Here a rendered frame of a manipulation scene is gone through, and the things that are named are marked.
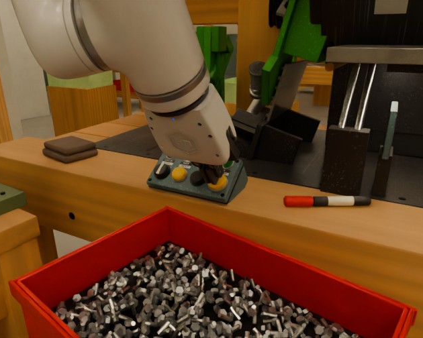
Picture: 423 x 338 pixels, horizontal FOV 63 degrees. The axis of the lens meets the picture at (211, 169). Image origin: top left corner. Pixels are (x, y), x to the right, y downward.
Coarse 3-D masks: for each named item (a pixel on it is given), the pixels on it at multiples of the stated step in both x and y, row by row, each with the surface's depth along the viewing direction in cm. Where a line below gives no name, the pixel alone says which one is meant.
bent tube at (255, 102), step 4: (284, 0) 70; (288, 0) 69; (284, 4) 69; (280, 8) 69; (284, 8) 69; (276, 12) 69; (280, 12) 69; (284, 12) 68; (256, 100) 76; (260, 100) 76; (252, 104) 76; (256, 104) 76; (260, 104) 76; (264, 104) 76; (248, 108) 76; (252, 108) 75; (256, 108) 75; (260, 108) 76; (252, 112) 75; (256, 112) 75
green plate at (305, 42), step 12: (300, 0) 61; (288, 12) 61; (300, 12) 61; (288, 24) 62; (300, 24) 62; (312, 24) 61; (288, 36) 64; (300, 36) 63; (312, 36) 62; (324, 36) 61; (276, 48) 64; (288, 48) 64; (300, 48) 63; (312, 48) 62; (288, 60) 72; (312, 60) 63; (324, 60) 69
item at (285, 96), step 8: (288, 64) 67; (296, 64) 73; (304, 64) 80; (288, 72) 70; (296, 72) 76; (280, 80) 69; (288, 80) 73; (296, 80) 80; (280, 88) 69; (288, 88) 75; (296, 88) 83; (272, 96) 71; (280, 96) 72; (288, 96) 79; (272, 104) 71; (280, 104) 75; (288, 104) 82; (272, 112) 72; (280, 112) 78
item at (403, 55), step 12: (336, 48) 44; (348, 48) 43; (360, 48) 42; (372, 48) 42; (384, 48) 41; (396, 48) 41; (408, 48) 40; (420, 48) 40; (336, 60) 44; (348, 60) 43; (360, 60) 43; (372, 60) 42; (384, 60) 42; (396, 60) 41; (408, 60) 41; (420, 60) 40; (408, 72) 43; (420, 72) 42
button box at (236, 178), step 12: (192, 168) 58; (228, 168) 56; (240, 168) 56; (156, 180) 58; (168, 180) 58; (180, 180) 57; (204, 180) 55; (228, 180) 54; (240, 180) 57; (180, 192) 57; (192, 192) 55; (204, 192) 54; (216, 192) 54; (228, 192) 53
